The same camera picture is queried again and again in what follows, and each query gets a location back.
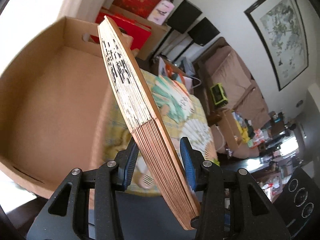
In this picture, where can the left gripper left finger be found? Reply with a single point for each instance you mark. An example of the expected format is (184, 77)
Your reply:
(126, 161)

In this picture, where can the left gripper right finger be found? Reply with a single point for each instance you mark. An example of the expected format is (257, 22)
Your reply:
(197, 175)

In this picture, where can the bamboo paper fan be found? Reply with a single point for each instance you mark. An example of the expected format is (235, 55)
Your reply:
(145, 124)

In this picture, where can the green painted round fan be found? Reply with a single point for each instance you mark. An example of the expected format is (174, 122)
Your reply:
(172, 99)

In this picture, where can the pink handheld fan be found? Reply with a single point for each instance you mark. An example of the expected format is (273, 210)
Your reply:
(143, 178)

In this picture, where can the white floral folding fan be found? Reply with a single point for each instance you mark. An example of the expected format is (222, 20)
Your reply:
(200, 138)

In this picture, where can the green yellow device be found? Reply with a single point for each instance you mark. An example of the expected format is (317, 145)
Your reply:
(219, 95)

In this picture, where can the brown sofa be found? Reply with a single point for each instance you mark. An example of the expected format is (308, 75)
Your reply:
(221, 64)

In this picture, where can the open brown cardboard box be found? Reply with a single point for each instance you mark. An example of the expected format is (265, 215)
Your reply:
(55, 102)

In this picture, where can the white paper bag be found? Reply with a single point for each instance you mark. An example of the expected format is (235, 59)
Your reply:
(166, 68)

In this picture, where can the black stove top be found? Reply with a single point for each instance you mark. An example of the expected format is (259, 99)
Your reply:
(298, 206)

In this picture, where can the red gift box lower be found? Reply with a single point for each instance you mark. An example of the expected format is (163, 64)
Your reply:
(139, 32)

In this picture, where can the large brown carton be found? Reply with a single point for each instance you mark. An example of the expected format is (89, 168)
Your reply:
(158, 32)

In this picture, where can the black speaker right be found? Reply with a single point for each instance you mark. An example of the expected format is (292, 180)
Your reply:
(203, 32)

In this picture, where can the black speaker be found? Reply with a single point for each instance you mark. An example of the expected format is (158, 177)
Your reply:
(203, 32)
(184, 16)

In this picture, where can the pink white small box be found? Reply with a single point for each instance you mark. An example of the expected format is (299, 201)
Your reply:
(161, 12)

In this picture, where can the black speaker left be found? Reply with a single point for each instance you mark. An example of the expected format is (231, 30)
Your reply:
(184, 16)

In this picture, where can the framed ink painting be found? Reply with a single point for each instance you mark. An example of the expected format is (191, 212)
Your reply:
(280, 26)

